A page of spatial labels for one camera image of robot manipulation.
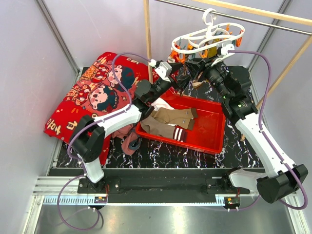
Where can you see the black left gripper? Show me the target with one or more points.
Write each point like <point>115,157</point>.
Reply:
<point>181,84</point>

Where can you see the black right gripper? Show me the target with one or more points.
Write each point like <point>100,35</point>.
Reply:
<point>203,65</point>

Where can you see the white round clip hanger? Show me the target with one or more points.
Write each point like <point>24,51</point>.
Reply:
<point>213,35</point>

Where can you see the red christmas sock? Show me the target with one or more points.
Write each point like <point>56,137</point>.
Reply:
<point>176,57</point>

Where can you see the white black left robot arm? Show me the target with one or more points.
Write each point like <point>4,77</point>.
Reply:
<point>89,135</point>

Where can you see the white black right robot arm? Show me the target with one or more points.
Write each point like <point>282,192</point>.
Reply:
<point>281,176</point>

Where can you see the brown hanging sock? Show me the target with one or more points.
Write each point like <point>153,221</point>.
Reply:
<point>197,82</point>

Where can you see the mustard yellow hanging sock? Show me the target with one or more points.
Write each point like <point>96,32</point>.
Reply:
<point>212,51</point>

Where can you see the white sock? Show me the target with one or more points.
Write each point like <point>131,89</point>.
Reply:
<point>160,103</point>

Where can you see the taupe ribbed sock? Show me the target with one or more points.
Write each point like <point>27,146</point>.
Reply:
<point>154,127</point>

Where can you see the maroon striped cuff sock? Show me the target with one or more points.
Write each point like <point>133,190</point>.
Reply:
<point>179,134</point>

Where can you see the red plastic bin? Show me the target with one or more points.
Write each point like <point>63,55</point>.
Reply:
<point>208,132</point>

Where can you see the red cartoon bear pillow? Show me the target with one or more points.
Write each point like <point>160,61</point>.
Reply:
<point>104,87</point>

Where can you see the metal hanging rod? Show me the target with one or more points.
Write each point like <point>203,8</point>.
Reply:
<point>269,25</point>

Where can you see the pink and teal garment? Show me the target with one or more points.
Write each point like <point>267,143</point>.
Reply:
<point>131,140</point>

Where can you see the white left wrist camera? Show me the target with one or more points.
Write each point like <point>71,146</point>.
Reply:
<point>162,68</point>

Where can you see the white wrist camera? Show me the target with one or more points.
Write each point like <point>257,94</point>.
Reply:
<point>225,51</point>
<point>162,68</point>

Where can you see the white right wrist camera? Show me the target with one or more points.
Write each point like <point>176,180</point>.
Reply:
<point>225,51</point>

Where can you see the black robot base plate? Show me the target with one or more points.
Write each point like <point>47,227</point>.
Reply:
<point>117,181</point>

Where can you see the wooden rack frame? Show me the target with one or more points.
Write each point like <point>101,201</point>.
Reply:
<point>276,16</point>

